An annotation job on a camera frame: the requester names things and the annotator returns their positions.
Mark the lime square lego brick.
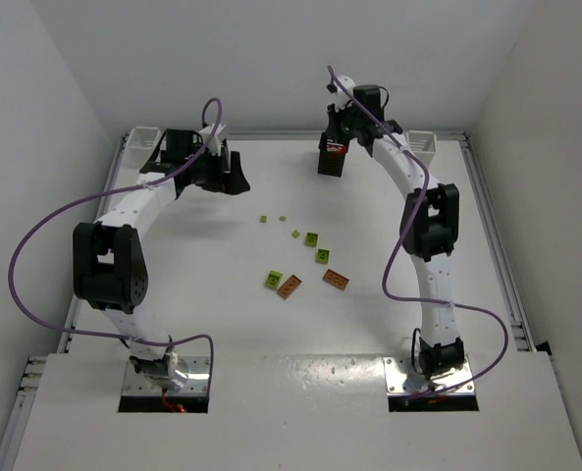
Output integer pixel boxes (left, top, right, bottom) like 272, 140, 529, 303
304, 233, 318, 247

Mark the lime rounded lego brick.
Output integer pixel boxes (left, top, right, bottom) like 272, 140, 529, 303
264, 270, 283, 290

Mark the lime lego brick mid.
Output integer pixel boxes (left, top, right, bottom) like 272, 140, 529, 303
316, 248, 330, 265

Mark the tan thin lego plate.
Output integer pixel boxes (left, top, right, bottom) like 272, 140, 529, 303
277, 275, 302, 299

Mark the brown long lego plate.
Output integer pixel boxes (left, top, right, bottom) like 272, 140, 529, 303
323, 269, 349, 290

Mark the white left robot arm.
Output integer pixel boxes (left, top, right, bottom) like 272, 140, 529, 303
73, 125, 250, 380

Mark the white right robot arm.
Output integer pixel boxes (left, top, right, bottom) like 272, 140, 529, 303
321, 77, 465, 379

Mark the black bin right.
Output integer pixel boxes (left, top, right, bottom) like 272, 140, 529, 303
317, 133, 348, 178

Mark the white bin far left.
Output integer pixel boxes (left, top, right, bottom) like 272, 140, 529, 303
124, 127, 162, 169

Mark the white bin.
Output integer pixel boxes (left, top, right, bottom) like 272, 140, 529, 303
405, 131, 437, 167
124, 127, 162, 169

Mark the white bin far right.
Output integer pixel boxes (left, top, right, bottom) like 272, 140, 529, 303
405, 131, 437, 167

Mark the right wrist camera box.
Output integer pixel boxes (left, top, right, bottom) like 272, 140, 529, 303
326, 76, 355, 111

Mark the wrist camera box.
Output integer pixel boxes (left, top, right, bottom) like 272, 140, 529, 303
326, 76, 355, 111
198, 124, 228, 155

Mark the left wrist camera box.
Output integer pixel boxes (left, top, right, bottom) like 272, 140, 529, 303
198, 124, 228, 155

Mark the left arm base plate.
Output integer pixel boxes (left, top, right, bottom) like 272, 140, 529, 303
122, 356, 212, 396

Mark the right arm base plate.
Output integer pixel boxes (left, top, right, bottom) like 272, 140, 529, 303
383, 354, 478, 396

